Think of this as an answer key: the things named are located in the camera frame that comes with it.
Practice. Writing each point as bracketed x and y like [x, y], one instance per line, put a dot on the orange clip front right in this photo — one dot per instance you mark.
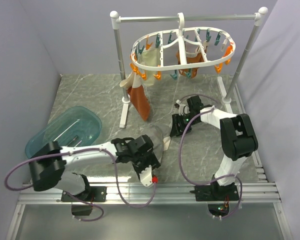
[218, 68]

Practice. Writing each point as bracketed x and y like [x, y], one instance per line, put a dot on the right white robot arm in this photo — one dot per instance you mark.
[238, 142]

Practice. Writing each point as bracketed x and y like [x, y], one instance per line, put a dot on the teal clip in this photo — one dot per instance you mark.
[189, 73]
[175, 75]

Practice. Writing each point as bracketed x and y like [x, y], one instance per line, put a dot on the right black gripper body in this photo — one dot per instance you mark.
[182, 120]

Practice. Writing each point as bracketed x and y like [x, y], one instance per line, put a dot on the white oval clip hanger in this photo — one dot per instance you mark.
[187, 39]

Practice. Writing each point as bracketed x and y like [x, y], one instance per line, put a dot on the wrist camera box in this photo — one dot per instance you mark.
[146, 176]
[183, 109]

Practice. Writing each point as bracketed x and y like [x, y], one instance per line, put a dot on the orange clip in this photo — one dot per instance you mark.
[218, 68]
[158, 75]

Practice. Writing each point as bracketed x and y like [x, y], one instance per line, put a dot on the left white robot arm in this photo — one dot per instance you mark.
[53, 165]

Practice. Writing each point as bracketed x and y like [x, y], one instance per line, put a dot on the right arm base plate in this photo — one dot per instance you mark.
[215, 193]

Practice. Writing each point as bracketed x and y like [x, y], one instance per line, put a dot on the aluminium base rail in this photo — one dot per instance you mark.
[175, 193]

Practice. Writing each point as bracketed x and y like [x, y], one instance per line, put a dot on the white metal drying rack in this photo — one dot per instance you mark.
[258, 18]

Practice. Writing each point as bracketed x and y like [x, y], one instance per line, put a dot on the teal plastic basin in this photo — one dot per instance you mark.
[76, 127]

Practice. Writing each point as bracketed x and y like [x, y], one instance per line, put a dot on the grey underwear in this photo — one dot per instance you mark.
[160, 137]

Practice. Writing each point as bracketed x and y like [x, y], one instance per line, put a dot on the orange underwear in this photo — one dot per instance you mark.
[192, 58]
[133, 85]

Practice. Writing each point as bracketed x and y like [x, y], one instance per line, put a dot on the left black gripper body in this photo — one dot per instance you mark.
[142, 161]

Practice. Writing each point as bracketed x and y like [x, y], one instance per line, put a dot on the orange clip front left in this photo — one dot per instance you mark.
[158, 75]

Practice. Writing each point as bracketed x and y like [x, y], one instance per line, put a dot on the orange underwear on right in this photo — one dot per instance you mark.
[192, 58]

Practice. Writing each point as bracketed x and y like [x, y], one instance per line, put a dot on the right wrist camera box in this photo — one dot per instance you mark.
[183, 109]

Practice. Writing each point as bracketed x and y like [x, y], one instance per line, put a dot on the orange underwear on left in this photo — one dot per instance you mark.
[133, 85]

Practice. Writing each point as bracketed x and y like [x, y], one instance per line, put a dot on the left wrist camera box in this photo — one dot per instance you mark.
[146, 176]

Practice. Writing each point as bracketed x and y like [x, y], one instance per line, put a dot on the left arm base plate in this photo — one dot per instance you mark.
[96, 194]

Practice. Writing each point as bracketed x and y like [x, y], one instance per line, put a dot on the cream underwear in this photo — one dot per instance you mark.
[151, 58]

